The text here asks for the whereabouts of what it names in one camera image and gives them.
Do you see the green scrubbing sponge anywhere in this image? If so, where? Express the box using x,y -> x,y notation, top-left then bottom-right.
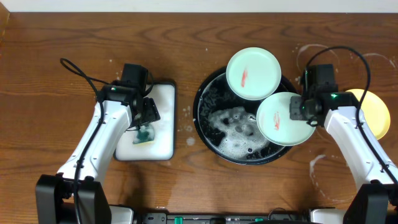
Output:
132,124 -> 155,144

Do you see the mint plate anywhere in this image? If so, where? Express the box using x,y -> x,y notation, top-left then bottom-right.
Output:
226,47 -> 282,101
256,92 -> 315,146

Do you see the yellow plate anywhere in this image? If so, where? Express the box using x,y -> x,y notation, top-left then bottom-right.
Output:
361,91 -> 391,140

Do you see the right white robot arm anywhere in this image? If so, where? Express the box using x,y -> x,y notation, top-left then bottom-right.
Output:
289,64 -> 397,223

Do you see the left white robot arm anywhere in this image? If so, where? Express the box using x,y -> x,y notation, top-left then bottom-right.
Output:
35,63 -> 160,223

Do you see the rectangular black foam tray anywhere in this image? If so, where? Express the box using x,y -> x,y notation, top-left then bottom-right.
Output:
114,82 -> 177,161

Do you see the round black tray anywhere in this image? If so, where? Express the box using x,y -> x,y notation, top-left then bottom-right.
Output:
193,67 -> 291,165

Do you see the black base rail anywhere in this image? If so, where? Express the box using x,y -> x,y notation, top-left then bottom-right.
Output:
132,208 -> 310,224

